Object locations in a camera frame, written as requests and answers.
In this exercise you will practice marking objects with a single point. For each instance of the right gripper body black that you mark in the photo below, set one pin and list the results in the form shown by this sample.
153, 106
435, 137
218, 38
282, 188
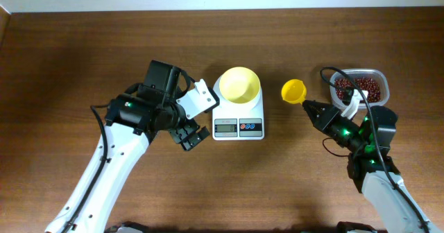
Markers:
338, 127

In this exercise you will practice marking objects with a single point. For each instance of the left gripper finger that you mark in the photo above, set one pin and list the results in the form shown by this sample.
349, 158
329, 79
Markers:
184, 133
194, 139

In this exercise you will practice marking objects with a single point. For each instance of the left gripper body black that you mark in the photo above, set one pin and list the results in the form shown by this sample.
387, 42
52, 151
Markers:
175, 117

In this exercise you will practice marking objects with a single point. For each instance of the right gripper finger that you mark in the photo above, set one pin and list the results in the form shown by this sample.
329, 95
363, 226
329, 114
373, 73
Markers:
326, 106
314, 113

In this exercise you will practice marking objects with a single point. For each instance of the yellow measuring scoop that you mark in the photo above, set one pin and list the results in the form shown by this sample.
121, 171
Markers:
294, 91

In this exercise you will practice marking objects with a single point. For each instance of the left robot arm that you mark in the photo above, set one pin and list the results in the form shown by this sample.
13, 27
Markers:
124, 139

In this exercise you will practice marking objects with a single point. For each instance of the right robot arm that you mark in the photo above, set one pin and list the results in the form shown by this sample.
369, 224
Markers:
369, 166

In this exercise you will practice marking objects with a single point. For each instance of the white digital kitchen scale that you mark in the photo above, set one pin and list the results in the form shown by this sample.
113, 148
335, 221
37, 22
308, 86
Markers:
239, 121

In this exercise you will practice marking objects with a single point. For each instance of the pale yellow bowl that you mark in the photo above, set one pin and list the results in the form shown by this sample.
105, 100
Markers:
239, 85

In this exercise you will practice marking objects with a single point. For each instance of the clear plastic container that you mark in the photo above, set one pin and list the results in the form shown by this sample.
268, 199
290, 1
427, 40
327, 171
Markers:
376, 75

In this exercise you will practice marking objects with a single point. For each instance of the red beans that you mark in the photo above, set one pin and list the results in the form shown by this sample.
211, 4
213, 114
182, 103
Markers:
366, 84

